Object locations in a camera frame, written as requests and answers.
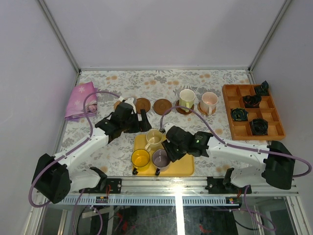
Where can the black folded item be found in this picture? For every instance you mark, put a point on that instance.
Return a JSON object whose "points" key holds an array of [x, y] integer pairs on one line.
{"points": [[259, 127], [252, 101], [239, 114]]}

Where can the black folded item lower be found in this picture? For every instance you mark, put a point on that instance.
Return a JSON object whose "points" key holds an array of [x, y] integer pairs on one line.
{"points": [[259, 127]]}

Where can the pink mug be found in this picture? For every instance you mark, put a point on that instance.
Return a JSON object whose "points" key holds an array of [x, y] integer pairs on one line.
{"points": [[208, 103]]}

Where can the black folded item left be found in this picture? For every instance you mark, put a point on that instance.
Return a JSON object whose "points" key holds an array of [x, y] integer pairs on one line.
{"points": [[239, 114]]}

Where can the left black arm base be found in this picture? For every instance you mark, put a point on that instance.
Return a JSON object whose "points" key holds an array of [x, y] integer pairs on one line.
{"points": [[108, 186]]}

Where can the woven tan coaster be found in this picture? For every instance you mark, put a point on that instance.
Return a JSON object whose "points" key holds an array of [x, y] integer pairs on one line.
{"points": [[116, 104], [204, 113]]}

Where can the dark brown coaster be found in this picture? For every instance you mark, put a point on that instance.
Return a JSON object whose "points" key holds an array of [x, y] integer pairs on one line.
{"points": [[142, 104], [181, 111], [161, 106]]}

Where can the yellow mug black handle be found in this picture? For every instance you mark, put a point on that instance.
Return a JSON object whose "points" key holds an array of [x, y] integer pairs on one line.
{"points": [[140, 161]]}

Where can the cream mug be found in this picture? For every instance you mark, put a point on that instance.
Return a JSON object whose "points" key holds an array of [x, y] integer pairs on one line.
{"points": [[154, 139]]}

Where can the orange compartment organizer box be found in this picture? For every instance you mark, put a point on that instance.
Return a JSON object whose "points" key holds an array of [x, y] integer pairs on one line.
{"points": [[240, 130]]}

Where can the dark brown coaster bottom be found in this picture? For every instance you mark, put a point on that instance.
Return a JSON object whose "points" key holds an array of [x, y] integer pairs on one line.
{"points": [[181, 111]]}

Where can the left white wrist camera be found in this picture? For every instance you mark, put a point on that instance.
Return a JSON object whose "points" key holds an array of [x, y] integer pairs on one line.
{"points": [[131, 101]]}

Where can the purple mug black handle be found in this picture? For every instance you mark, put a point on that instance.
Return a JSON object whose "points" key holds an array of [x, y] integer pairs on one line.
{"points": [[160, 161]]}

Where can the white mug green handle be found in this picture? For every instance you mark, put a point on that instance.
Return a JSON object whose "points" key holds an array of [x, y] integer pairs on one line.
{"points": [[186, 99]]}

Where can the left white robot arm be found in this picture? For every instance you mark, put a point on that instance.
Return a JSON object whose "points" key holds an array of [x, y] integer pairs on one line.
{"points": [[55, 176]]}

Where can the black folded item middle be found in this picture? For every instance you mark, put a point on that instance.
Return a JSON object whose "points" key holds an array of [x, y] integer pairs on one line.
{"points": [[252, 101]]}

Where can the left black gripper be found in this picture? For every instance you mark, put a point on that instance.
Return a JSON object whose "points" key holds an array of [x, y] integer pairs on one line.
{"points": [[136, 121]]}

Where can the aluminium front rail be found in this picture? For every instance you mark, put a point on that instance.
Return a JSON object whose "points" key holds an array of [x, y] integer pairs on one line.
{"points": [[162, 190]]}

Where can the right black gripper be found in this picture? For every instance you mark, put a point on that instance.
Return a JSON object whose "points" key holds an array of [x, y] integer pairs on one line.
{"points": [[167, 145]]}

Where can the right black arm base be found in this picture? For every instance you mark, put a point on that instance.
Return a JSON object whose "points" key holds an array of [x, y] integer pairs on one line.
{"points": [[222, 186]]}

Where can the black folded item corner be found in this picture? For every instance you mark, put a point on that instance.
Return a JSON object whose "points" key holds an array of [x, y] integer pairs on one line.
{"points": [[262, 89]]}

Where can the pink star cloth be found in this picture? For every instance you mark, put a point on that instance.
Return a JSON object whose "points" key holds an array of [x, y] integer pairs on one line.
{"points": [[74, 108]]}

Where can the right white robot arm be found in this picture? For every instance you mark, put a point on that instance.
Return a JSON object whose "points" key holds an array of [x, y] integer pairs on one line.
{"points": [[265, 164]]}

